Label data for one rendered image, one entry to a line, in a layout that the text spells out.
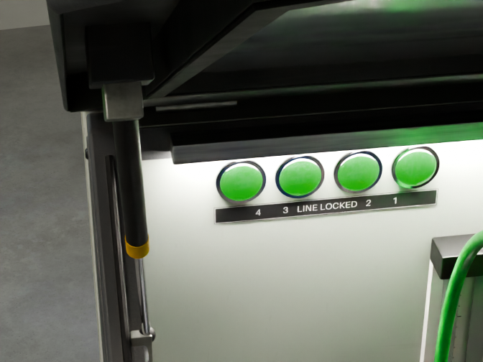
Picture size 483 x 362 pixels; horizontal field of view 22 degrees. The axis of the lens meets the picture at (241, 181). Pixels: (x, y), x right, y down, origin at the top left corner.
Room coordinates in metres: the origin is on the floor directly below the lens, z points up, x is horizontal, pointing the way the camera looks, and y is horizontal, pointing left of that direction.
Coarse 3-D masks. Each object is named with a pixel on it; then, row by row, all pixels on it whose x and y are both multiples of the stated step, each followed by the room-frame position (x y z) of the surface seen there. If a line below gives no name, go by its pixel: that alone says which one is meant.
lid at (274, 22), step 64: (64, 0) 0.36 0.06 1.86; (128, 0) 0.35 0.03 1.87; (192, 0) 0.56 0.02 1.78; (256, 0) 0.38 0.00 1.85; (320, 0) 0.37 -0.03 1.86; (384, 0) 0.53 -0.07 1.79; (448, 0) 0.55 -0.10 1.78; (64, 64) 0.88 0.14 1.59; (128, 64) 0.68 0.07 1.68; (192, 64) 0.58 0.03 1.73; (256, 64) 0.85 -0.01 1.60; (320, 64) 0.91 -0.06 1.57; (384, 64) 0.92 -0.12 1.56; (448, 64) 0.93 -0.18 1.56
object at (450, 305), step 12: (480, 240) 0.91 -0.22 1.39; (468, 252) 0.94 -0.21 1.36; (456, 264) 0.96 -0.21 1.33; (468, 264) 0.95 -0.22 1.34; (456, 276) 0.96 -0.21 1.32; (456, 288) 0.97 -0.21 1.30; (444, 300) 0.98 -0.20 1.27; (456, 300) 0.98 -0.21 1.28; (444, 312) 0.98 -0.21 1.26; (444, 324) 0.98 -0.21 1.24; (444, 336) 0.98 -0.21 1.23; (444, 348) 0.99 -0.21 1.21; (444, 360) 0.99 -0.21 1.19
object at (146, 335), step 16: (128, 128) 0.73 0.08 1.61; (128, 144) 0.74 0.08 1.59; (128, 160) 0.74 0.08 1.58; (128, 176) 0.75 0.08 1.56; (128, 192) 0.76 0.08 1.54; (128, 208) 0.77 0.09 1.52; (144, 208) 0.78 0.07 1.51; (128, 224) 0.78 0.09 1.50; (144, 224) 0.79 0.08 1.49; (128, 240) 0.80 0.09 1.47; (144, 240) 0.80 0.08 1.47; (144, 272) 0.83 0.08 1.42; (144, 288) 0.84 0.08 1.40; (144, 304) 0.85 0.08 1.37; (144, 320) 0.86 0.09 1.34; (144, 336) 0.87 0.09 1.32
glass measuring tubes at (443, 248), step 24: (432, 240) 1.07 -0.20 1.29; (456, 240) 1.07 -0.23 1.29; (432, 264) 1.07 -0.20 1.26; (480, 264) 1.04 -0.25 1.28; (432, 288) 1.06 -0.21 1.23; (480, 288) 1.05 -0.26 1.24; (432, 312) 1.06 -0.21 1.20; (456, 312) 1.05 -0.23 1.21; (480, 312) 1.05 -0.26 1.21; (432, 336) 1.06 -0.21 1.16; (456, 336) 1.07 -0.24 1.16; (480, 336) 1.05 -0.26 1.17; (432, 360) 1.06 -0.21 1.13; (456, 360) 1.07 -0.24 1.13; (480, 360) 1.05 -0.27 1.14
